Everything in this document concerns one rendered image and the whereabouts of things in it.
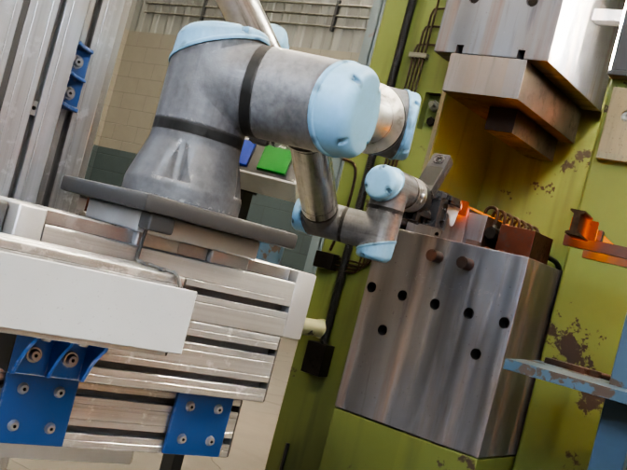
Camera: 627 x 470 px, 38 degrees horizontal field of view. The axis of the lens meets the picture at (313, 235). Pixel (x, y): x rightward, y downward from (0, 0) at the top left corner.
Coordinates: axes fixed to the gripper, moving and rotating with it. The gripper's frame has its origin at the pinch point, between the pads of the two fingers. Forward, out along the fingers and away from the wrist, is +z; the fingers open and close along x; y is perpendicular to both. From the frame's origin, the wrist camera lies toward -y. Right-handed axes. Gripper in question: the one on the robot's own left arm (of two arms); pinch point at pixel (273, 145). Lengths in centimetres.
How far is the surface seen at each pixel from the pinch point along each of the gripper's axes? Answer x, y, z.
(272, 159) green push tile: 0.5, -0.2, 5.7
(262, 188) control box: 1.7, -5.3, 11.6
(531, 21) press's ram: -52, 36, -22
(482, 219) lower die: -53, -6, 1
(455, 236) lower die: -47.5, -8.8, 6.0
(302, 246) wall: 116, 354, 637
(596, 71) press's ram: -71, 47, 1
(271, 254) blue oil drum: 87, 200, 400
